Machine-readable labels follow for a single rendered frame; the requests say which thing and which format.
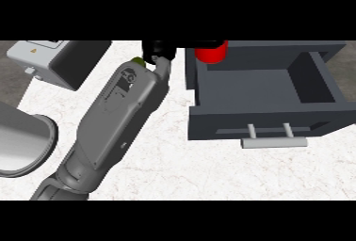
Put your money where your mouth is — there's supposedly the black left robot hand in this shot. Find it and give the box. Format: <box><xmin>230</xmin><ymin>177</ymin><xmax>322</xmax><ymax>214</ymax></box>
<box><xmin>140</xmin><ymin>40</ymin><xmax>228</xmax><ymax>66</ymax></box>

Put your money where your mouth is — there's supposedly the red can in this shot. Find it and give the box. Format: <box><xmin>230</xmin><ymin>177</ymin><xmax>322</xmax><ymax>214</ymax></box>
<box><xmin>193</xmin><ymin>43</ymin><xmax>228</xmax><ymax>65</ymax></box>

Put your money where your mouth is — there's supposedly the dark grey open drawer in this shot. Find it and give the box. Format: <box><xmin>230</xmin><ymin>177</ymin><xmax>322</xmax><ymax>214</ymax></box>
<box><xmin>183</xmin><ymin>40</ymin><xmax>356</xmax><ymax>141</ymax></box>

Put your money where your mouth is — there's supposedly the dark grey drawer front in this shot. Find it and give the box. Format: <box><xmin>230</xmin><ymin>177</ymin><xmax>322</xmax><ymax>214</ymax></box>
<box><xmin>186</xmin><ymin>102</ymin><xmax>356</xmax><ymax>141</ymax></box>

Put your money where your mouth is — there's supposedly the small green vegetable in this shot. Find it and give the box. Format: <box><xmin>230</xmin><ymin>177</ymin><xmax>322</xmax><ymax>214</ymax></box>
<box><xmin>130</xmin><ymin>56</ymin><xmax>147</xmax><ymax>68</ymax></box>

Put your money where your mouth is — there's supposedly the pale grey box appliance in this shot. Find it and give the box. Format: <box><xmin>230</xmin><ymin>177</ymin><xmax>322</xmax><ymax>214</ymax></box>
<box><xmin>5</xmin><ymin>40</ymin><xmax>113</xmax><ymax>92</ymax></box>

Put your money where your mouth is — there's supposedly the grey round metal pot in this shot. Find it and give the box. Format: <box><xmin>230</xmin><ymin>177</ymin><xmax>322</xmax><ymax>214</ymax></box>
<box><xmin>0</xmin><ymin>101</ymin><xmax>59</xmax><ymax>179</ymax></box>

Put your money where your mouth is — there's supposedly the pale grey drawer handle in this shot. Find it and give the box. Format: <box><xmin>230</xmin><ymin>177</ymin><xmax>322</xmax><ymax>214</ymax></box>
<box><xmin>239</xmin><ymin>122</ymin><xmax>310</xmax><ymax>150</ymax></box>

